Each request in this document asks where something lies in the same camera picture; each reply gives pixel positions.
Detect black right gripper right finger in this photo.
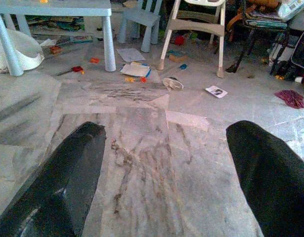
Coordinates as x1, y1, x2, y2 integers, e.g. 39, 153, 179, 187
225, 120, 304, 237

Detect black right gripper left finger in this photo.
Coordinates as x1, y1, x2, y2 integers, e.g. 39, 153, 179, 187
0, 120, 107, 237

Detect maroon cloth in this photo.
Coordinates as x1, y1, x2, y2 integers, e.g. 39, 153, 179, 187
274, 89, 304, 109

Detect small white booklet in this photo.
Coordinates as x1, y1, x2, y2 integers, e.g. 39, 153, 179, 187
205, 85, 228, 99

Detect white plastic potty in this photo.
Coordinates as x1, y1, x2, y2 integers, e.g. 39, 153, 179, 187
0, 27, 45, 74

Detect stack of white papers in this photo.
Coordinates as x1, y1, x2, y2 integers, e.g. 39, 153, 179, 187
120, 61, 153, 79

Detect black bag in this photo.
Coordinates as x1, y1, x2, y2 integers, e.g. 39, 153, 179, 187
290, 22, 304, 73

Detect white paper sheet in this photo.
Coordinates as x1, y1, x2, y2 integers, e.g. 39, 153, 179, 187
116, 47, 146, 63

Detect low shelf with books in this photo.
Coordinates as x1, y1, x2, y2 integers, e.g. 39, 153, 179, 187
25, 14, 103, 42

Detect brown cardboard piece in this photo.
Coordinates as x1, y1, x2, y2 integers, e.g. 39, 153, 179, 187
168, 53, 189, 63

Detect dark chair with clutter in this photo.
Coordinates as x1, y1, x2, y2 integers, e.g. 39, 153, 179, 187
227, 0, 291, 74

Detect light blue plastic kids table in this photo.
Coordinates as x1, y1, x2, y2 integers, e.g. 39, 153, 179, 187
0, 0, 117, 77

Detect white diaper pack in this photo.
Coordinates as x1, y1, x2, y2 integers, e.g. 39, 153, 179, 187
277, 0, 304, 22

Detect light blue plastic kids chair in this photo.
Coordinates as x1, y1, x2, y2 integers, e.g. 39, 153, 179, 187
117, 0, 164, 53

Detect white baby high chair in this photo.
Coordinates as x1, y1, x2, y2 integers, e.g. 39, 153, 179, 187
155, 0, 227, 79

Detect red handled toy scissors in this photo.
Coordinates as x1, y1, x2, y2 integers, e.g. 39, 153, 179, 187
56, 66, 85, 76

